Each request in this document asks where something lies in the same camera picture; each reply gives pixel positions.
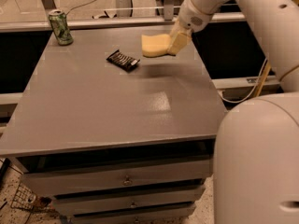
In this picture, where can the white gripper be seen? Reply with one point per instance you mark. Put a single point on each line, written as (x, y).
(192, 17)

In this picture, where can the yellow wavy sponge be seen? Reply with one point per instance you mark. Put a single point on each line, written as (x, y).
(156, 45)

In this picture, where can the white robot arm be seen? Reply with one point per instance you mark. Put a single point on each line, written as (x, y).
(256, 157)

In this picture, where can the black rxbar chocolate wrapper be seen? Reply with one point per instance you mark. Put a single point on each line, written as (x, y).
(123, 61)

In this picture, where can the grey metal railing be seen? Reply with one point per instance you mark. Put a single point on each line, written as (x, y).
(33, 26)

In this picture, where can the grey drawer cabinet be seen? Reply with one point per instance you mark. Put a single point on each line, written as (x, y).
(81, 111)

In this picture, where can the green soda can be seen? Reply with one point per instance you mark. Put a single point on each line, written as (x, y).
(58, 23)

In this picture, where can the middle grey drawer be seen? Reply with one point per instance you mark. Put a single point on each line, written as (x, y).
(128, 200)

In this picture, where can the grey drawer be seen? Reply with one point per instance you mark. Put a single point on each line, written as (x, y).
(116, 176)
(128, 200)
(137, 215)

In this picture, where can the bottom grey drawer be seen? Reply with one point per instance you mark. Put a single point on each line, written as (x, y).
(137, 215)

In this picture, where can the top grey drawer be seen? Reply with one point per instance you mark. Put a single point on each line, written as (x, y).
(116, 176)

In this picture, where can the wire basket on floor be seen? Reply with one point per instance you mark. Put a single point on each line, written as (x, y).
(25, 200)

